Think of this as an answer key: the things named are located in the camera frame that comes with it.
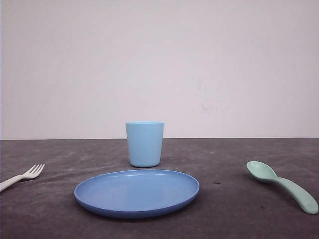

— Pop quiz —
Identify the light blue plastic cup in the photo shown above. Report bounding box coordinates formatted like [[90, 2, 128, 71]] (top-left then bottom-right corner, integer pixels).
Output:
[[126, 121, 164, 168]]

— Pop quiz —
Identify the mint green plastic spoon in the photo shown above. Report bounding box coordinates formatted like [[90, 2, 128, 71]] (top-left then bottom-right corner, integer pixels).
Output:
[[246, 161, 319, 215]]

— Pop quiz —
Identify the white plastic fork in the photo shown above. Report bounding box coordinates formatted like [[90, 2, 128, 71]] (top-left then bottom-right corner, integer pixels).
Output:
[[0, 164, 45, 192]]

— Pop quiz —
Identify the blue plastic plate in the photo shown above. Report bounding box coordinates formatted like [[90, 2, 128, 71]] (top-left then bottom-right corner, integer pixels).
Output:
[[74, 169, 200, 219]]

